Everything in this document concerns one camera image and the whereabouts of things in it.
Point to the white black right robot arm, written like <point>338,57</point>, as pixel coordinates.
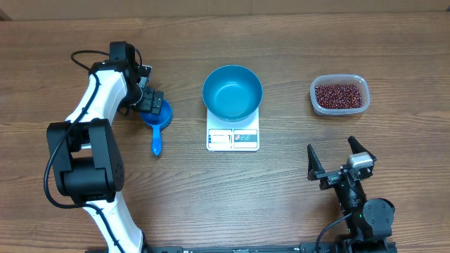
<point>366,224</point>

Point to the white digital kitchen scale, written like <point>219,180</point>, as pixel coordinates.
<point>242,136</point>

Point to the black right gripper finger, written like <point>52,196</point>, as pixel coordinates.
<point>314,166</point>
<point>355,145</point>

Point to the blue plastic measuring scoop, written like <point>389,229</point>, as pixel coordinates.
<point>158,123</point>

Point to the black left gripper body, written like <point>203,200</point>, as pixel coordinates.
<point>146,102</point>

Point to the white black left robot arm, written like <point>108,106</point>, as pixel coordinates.
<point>85,169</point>

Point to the clear plastic container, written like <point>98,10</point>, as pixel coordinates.
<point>330,79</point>

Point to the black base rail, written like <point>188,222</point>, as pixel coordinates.
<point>239,249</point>

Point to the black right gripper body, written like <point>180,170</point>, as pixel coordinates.
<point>331,178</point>

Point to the blue plastic bowl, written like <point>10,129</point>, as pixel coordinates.
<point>232,92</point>

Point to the red adzuki beans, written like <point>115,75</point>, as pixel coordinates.
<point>338,96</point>

